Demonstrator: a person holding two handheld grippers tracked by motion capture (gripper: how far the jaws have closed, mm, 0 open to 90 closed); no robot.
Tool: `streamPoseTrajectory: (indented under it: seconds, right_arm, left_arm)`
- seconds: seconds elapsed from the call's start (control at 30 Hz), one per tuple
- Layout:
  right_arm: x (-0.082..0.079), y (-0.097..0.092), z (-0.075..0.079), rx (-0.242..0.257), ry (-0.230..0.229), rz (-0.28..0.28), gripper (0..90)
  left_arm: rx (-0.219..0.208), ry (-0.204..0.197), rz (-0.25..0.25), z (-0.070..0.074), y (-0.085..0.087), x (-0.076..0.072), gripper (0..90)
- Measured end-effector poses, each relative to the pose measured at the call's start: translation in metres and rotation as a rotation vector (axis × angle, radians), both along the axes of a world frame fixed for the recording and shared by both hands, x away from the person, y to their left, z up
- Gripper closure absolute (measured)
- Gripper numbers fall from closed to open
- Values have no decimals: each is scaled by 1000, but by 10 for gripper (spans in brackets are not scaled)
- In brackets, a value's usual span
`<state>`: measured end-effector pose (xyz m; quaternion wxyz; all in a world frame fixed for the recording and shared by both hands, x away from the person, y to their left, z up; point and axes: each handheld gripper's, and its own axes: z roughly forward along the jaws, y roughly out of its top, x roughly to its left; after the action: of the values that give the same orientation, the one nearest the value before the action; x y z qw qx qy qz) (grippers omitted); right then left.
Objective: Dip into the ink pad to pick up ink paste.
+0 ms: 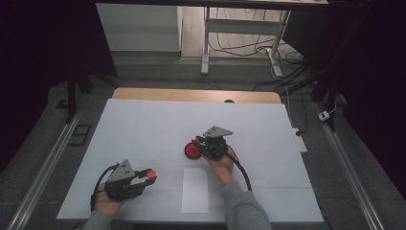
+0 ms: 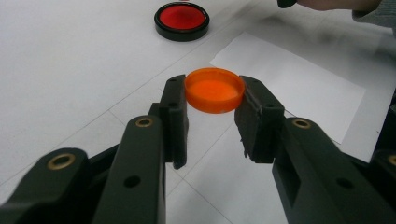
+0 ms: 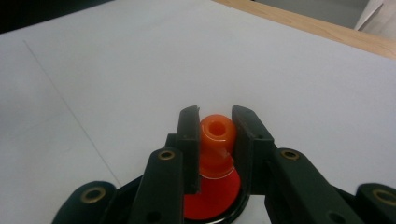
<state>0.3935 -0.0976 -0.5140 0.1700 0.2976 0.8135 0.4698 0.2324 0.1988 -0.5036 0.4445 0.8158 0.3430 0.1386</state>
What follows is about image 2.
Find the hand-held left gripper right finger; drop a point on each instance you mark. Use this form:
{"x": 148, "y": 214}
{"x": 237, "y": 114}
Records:
{"x": 299, "y": 161}

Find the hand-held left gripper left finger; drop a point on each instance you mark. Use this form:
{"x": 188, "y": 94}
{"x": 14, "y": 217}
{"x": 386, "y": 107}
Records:
{"x": 146, "y": 161}

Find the orange stamp cap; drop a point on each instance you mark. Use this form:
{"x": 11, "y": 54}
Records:
{"x": 214, "y": 93}

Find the white paper sheet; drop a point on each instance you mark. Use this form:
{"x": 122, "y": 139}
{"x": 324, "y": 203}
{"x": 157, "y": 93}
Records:
{"x": 299, "y": 81}

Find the red ink pad black case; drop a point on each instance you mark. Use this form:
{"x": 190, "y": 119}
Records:
{"x": 182, "y": 19}

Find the white table mat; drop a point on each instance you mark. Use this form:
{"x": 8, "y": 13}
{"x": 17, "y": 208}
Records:
{"x": 62, "y": 62}

